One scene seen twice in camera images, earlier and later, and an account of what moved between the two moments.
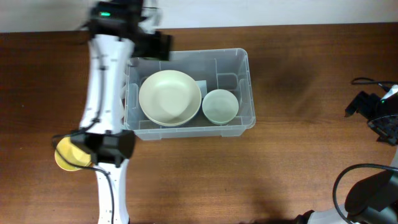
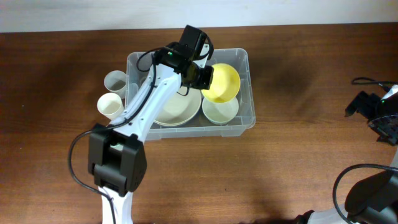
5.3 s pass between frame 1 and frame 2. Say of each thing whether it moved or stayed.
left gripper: moved
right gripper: stayed
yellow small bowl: moved
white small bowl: stayed
